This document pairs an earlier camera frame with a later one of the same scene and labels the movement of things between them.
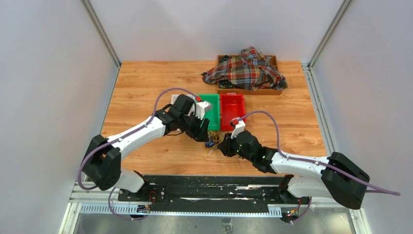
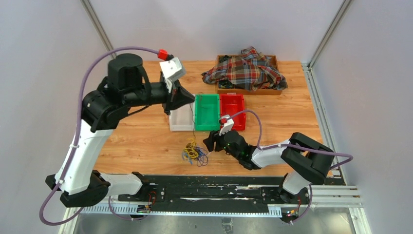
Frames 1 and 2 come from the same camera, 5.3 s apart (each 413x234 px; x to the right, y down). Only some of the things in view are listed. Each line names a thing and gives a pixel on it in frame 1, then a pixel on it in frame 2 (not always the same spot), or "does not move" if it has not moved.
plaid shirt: (250, 69) does not move
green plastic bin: (213, 114) does not move
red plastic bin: (232, 106) does not move
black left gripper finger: (201, 135) → (181, 97)
